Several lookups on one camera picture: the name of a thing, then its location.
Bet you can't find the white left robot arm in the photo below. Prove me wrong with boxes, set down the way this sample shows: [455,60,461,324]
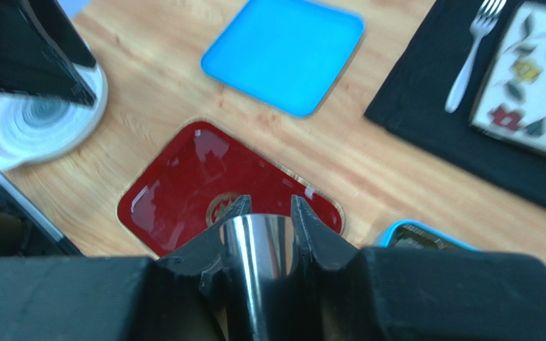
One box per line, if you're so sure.
[0,1,109,256]

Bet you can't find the floral square plate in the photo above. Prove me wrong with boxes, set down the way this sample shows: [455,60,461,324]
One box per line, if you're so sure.
[470,1,546,155]

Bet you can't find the black cloth placemat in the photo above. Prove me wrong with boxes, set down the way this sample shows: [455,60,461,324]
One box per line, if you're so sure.
[365,1,546,208]

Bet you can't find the white round plate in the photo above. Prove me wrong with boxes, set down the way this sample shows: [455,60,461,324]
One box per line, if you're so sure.
[0,65,109,171]

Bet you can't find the blue chocolate tin box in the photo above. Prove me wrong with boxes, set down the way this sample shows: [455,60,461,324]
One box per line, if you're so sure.
[373,220,483,252]

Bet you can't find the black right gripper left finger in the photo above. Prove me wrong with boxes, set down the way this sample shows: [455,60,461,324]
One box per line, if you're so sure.
[0,222,253,340]

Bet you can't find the metal serving tongs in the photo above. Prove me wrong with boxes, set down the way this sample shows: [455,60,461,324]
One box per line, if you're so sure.
[221,214,301,340]

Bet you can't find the blue tin lid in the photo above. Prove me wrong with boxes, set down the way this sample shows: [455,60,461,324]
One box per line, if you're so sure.
[200,0,365,117]

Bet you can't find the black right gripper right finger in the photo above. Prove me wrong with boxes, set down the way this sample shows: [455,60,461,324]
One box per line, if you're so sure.
[291,196,546,340]

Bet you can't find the red chocolate tray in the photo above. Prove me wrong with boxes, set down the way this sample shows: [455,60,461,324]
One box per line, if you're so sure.
[116,119,345,256]

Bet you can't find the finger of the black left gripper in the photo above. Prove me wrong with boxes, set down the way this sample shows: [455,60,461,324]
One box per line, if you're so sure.
[0,1,97,106]

